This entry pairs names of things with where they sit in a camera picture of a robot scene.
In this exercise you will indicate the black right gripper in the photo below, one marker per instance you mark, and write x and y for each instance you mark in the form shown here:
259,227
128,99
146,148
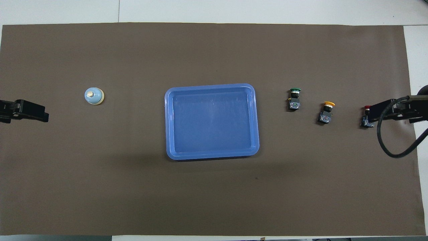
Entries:
418,108

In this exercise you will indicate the red push button switch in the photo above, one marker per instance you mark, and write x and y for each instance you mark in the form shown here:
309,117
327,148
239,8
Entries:
366,123

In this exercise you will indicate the green push button switch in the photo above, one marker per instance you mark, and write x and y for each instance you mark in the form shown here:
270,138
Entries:
294,103

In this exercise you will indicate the light blue service bell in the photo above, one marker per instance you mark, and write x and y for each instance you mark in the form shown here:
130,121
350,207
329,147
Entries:
93,96

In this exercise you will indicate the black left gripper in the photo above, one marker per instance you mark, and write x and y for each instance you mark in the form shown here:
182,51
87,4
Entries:
6,108

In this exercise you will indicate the brown table mat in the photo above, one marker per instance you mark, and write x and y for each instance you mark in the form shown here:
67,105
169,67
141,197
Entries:
214,50

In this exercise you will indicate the blue plastic tray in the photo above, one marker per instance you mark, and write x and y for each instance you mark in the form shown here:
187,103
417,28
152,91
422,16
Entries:
210,120

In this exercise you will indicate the yellow push button switch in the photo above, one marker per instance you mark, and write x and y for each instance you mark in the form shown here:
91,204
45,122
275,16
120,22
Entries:
325,117

